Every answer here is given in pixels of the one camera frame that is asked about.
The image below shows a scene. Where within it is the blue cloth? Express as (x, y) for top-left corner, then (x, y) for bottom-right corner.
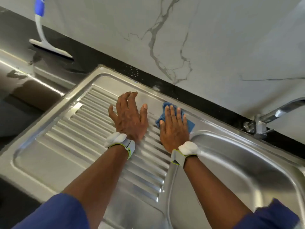
(155, 101), (196, 134)

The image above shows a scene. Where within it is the stainless steel sink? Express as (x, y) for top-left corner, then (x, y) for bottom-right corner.
(0, 64), (305, 229)

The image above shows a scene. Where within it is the white left wrist tracker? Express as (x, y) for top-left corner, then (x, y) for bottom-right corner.
(105, 131), (136, 159)

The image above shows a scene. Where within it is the person's right forearm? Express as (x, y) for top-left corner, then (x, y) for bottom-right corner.
(183, 157), (253, 229)

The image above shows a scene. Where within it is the person's left forearm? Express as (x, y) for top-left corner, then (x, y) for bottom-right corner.
(62, 146), (128, 222)

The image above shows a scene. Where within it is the person's left hand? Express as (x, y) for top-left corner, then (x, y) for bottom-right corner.
(108, 91), (149, 142)

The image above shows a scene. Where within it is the person's right hand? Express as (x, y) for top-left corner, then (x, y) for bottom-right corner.
(159, 105), (191, 154)

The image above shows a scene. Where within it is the chrome faucet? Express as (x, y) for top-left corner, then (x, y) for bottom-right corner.
(243, 97), (305, 140)

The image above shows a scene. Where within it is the blue white squeegee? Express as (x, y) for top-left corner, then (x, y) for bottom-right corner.
(29, 0), (73, 59)

